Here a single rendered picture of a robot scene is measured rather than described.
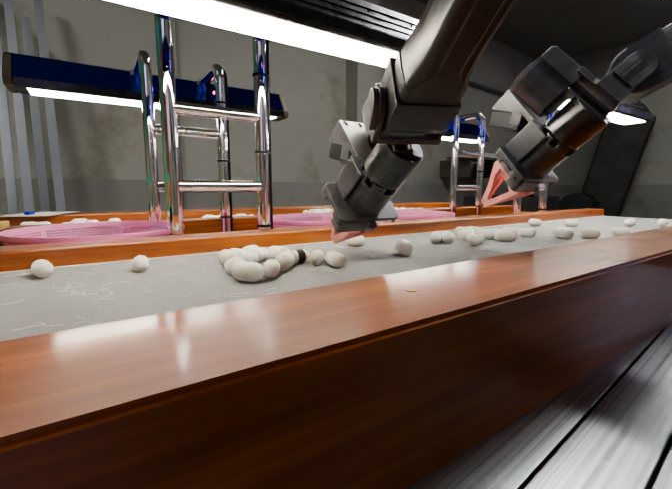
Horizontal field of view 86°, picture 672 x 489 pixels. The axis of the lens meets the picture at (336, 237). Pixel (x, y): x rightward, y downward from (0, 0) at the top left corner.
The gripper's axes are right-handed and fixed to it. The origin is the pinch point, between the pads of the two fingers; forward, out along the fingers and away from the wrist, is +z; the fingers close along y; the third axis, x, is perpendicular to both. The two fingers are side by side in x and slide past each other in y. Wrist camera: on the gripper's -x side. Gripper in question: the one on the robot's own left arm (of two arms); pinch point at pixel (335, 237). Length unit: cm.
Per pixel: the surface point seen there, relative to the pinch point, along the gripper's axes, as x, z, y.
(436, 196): -188, 220, -353
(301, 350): 21.8, -25.9, 24.1
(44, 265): -0.4, 1.6, 36.4
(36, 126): -170, 135, 57
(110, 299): 8.8, -6.9, 30.8
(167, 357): 20.2, -23.9, 29.1
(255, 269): 9.0, -9.5, 18.3
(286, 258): 6.9, -7.4, 13.5
